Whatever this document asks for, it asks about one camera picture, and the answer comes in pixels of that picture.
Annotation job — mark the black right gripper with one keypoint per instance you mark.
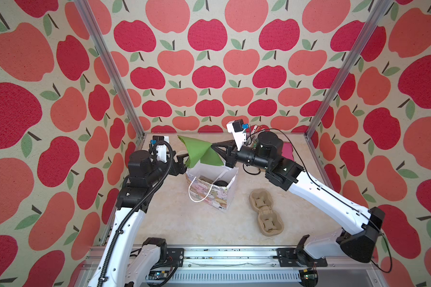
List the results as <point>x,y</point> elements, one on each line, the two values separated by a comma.
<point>230,155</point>

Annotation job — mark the left aluminium frame post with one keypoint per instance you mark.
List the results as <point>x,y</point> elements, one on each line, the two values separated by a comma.
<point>89,19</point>

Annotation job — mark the cardboard two-cup carrier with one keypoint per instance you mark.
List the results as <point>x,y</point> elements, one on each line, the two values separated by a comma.
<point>268,220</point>

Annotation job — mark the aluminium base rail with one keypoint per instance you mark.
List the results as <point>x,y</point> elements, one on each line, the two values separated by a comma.
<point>223,266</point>

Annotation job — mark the green napkin stack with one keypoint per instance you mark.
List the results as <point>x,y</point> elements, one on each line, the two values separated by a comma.
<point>200,152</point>

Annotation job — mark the right aluminium frame post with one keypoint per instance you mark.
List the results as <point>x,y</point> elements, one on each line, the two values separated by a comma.
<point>375,16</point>

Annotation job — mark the black cup lid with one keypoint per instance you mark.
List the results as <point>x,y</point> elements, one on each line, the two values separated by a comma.
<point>221,183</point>

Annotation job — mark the cartoon animal gift bag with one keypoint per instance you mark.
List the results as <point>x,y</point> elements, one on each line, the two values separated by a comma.
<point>201,187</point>

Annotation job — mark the pink napkin stack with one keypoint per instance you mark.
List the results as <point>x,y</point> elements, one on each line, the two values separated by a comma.
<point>287,151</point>

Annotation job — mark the cutlery in pink holder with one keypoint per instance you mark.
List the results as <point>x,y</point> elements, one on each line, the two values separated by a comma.
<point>252,134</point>

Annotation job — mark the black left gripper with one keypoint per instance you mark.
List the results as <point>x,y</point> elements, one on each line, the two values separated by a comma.
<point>179,163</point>

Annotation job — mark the aluminium frame post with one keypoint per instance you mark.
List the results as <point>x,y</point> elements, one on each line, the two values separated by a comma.
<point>375,16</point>
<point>89,19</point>

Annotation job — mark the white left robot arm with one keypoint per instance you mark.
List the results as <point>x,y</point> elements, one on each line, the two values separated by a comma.
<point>129,229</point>

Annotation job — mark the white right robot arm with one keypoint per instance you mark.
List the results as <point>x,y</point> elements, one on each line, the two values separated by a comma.
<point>360,227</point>

